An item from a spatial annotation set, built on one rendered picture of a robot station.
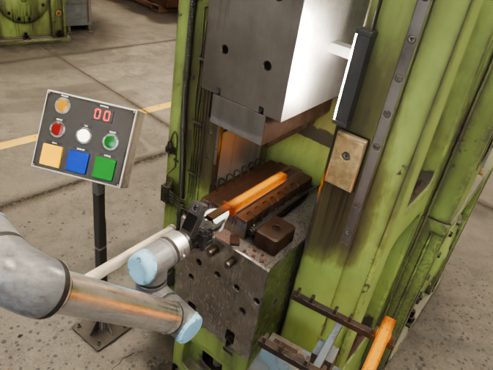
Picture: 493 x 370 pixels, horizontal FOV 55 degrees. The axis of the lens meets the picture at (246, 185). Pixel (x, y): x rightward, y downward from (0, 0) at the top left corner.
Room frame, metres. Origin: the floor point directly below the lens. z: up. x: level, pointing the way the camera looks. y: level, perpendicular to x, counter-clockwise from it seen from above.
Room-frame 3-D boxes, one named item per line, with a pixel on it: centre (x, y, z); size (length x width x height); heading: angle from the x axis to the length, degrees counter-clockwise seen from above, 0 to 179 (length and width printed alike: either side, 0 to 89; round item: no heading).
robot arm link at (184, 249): (1.07, 0.17, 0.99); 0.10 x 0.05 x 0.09; 57
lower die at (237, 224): (1.47, -0.05, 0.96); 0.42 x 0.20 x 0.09; 147
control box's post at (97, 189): (1.52, 0.57, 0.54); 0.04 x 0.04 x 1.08; 57
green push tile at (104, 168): (1.39, 0.50, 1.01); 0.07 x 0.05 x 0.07; 82
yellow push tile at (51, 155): (1.41, 0.70, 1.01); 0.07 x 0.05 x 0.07; 82
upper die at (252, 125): (1.47, -0.05, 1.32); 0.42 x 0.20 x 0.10; 147
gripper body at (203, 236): (1.14, 0.13, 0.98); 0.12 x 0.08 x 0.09; 147
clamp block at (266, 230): (1.25, -0.12, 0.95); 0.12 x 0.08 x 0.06; 147
